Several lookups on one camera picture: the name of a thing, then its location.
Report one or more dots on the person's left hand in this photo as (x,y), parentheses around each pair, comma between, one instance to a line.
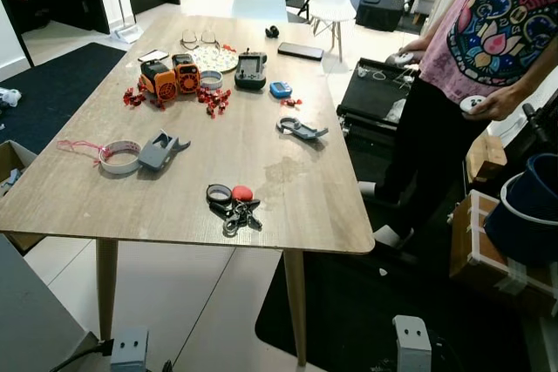
(503,102)

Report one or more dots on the person's right hand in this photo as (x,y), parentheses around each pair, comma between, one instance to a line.
(418,47)

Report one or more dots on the white hand controller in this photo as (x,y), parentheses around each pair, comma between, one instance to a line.
(471,104)
(399,60)

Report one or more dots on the key bunch with red tag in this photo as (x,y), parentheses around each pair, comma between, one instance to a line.
(234,208)

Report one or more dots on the person's left forearm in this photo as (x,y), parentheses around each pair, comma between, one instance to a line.
(534,71)

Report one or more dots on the person's right forearm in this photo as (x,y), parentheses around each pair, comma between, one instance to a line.
(432,30)

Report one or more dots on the black low table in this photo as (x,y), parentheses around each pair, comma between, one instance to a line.
(379,13)

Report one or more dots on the small brown box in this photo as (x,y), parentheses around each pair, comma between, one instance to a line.
(486,158)

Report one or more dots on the open black case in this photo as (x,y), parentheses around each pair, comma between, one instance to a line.
(370,98)

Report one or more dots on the person in pink patterned shirt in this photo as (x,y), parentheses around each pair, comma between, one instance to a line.
(488,23)

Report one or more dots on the dark blue round bin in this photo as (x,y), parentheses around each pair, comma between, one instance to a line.
(527,215)

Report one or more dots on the flat black phone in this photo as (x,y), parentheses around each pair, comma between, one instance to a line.
(300,51)

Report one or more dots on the few small red clips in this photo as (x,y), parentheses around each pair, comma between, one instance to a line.
(291,103)

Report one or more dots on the small blue device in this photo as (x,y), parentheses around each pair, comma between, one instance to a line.
(280,90)

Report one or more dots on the small black round object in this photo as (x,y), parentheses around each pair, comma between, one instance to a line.
(272,31)

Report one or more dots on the taped cardboard box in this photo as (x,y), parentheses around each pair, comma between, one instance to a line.
(475,250)

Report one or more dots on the black handheld console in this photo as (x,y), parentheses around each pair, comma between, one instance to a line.
(250,71)

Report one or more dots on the white patterned round plate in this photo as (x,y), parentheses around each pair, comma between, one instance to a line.
(214,58)

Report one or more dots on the small white tape roll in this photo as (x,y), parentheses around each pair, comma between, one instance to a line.
(210,80)

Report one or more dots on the pile of red clips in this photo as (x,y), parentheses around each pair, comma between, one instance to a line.
(214,102)
(135,98)

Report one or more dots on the eyeglasses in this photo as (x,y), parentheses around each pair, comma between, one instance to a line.
(199,39)

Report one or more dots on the orange device with round grille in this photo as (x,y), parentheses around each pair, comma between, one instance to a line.
(186,75)

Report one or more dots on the light wooden table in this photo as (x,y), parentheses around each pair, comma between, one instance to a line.
(218,172)

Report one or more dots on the black floor mat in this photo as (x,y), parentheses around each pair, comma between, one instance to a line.
(375,320)

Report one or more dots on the orange black boxy device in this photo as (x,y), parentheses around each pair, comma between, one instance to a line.
(159,82)

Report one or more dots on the white smartphone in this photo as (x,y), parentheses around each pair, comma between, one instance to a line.
(153,56)

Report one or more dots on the grey plastic tape dispenser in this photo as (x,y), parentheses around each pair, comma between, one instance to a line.
(157,152)

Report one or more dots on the dark blue rug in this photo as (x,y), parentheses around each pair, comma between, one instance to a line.
(61,84)

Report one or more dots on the white clutter pile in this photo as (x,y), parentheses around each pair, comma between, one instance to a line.
(9,98)

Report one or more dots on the open cardboard box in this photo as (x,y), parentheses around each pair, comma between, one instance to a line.
(10,158)

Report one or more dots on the grey flat board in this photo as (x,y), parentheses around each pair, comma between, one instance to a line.
(35,320)

